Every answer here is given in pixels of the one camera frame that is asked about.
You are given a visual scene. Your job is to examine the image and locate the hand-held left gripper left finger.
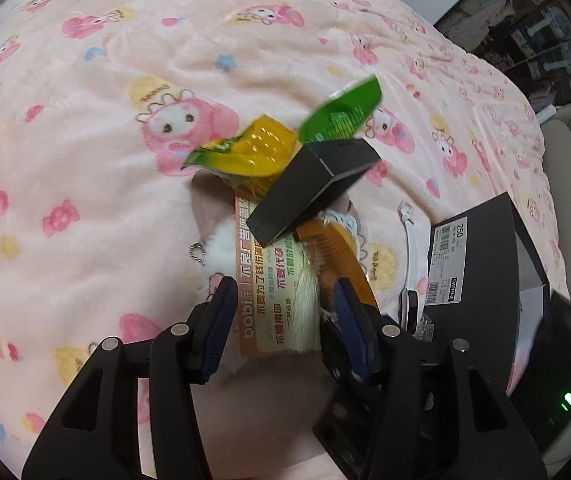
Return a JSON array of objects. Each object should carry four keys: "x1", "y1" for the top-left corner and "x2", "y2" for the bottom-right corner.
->
[{"x1": 22, "y1": 276, "x2": 240, "y2": 480}]

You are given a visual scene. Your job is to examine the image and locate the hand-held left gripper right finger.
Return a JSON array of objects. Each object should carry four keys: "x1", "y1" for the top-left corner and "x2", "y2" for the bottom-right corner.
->
[{"x1": 333, "y1": 279, "x2": 549, "y2": 480}]

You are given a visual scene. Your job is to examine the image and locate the white fur tassel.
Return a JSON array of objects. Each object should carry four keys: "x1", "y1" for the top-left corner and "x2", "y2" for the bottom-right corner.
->
[{"x1": 290, "y1": 255, "x2": 331, "y2": 356}]

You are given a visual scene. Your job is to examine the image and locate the orange red packet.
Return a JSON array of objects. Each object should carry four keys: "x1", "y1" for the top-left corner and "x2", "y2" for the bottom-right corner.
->
[{"x1": 234, "y1": 190, "x2": 322, "y2": 361}]

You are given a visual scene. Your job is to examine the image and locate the black cardboard box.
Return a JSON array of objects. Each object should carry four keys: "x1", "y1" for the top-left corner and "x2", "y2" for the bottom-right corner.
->
[{"x1": 415, "y1": 192, "x2": 551, "y2": 401}]

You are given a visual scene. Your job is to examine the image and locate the small black box frame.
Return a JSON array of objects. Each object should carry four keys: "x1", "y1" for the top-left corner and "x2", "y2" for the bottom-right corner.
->
[{"x1": 246, "y1": 137, "x2": 382, "y2": 245}]

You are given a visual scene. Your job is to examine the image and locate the orange comb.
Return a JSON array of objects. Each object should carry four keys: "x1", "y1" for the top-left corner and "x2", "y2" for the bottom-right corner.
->
[{"x1": 295, "y1": 220, "x2": 379, "y2": 311}]

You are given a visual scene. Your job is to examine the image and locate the yellow snack packet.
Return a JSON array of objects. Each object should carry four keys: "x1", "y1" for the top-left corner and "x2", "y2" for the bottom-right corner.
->
[{"x1": 183, "y1": 114, "x2": 300, "y2": 196}]

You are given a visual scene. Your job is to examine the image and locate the pink printed blanket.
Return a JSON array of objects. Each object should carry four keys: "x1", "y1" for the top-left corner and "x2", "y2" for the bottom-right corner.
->
[{"x1": 0, "y1": 0, "x2": 566, "y2": 480}]

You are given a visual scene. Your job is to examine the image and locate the cluttered storage shelf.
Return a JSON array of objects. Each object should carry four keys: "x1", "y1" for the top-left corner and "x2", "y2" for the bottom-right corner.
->
[{"x1": 433, "y1": 0, "x2": 571, "y2": 121}]

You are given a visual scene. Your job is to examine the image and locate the metal ball chain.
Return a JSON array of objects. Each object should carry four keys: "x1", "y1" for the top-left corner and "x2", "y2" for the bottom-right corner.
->
[{"x1": 186, "y1": 240, "x2": 209, "y2": 266}]

